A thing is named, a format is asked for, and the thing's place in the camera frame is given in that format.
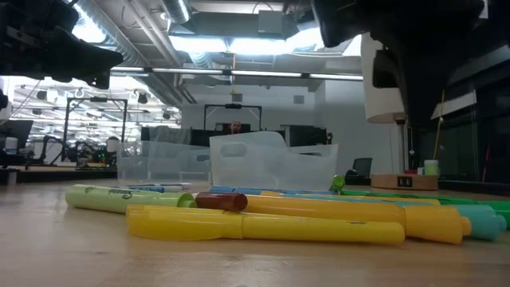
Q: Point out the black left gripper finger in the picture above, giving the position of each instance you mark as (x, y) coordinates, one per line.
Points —
(83, 60)

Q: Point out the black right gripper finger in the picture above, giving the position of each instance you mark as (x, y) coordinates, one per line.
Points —
(350, 18)

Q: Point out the light green Sharpie highlighter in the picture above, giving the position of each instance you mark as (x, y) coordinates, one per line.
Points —
(119, 199)

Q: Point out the teal cap Expo marker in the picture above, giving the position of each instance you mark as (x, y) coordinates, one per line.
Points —
(147, 189)

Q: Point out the yellow Sharpie highlighter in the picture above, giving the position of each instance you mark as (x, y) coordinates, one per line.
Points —
(422, 201)

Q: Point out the navy cap Expo marker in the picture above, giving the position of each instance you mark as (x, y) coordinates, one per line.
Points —
(175, 185)

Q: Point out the lime green highlighter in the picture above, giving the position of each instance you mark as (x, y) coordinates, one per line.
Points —
(338, 182)

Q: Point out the turquoise highlighter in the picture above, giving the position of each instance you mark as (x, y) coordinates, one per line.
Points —
(482, 223)

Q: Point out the orange Sharpie highlighter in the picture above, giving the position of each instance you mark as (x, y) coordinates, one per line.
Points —
(338, 211)

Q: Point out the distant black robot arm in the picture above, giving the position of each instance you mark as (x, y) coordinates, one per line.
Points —
(83, 153)

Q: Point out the white shade lamp wooden base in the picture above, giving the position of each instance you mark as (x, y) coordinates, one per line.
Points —
(378, 99)

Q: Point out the black desk monitor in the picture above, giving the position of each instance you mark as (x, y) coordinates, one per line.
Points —
(307, 135)
(18, 131)

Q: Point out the linear ceiling light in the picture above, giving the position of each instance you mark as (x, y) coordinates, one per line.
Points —
(263, 73)

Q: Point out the white container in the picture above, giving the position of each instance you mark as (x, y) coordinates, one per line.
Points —
(11, 145)

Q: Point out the green cup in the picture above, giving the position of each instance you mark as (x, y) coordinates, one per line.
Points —
(431, 167)

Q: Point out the clear plastic bin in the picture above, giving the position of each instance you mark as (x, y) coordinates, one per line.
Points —
(159, 163)

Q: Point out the black office chair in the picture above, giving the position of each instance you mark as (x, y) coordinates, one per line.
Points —
(362, 165)

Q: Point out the person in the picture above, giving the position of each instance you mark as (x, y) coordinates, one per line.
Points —
(235, 127)

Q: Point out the frosted plastic bin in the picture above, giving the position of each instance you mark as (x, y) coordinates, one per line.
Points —
(259, 167)

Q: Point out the brown cap Expo marker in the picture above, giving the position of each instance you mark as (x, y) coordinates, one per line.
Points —
(221, 201)

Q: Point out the black frame stand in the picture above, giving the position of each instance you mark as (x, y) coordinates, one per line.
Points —
(95, 99)
(233, 106)

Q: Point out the silver air duct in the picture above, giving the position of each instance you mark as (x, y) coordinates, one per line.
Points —
(177, 10)

